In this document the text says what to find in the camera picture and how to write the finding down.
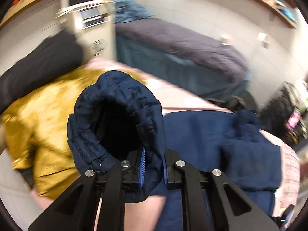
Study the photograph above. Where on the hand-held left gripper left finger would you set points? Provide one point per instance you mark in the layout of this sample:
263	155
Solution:
142	170

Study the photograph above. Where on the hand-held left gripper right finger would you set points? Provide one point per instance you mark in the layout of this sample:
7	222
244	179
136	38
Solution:
165	173

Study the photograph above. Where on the navy blue jacket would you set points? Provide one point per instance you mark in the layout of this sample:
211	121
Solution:
216	144

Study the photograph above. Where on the pink polka-dot blanket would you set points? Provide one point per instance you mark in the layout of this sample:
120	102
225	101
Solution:
182	101

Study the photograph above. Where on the gold shiny jacket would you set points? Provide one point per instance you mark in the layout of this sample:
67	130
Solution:
43	130

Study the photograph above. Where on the black storage rack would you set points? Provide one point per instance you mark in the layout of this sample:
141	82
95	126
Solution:
279	105

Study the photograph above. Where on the grey duvet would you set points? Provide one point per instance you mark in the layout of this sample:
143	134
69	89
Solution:
180	41

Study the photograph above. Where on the black puffer jacket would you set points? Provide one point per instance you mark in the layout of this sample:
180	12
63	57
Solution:
41	69

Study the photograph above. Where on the white machine cabinet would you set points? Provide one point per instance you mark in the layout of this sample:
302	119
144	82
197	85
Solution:
96	33

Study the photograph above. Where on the blue crumpled cloth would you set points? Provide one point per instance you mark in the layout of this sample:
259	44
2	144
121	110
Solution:
130	9

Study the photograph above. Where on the wooden desk shelf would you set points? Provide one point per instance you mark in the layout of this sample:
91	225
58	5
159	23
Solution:
28	4

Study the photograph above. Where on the white wall socket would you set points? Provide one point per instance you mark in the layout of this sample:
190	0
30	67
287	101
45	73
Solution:
263	39
225	40

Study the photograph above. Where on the wooden wall shelf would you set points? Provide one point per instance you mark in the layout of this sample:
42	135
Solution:
264	0

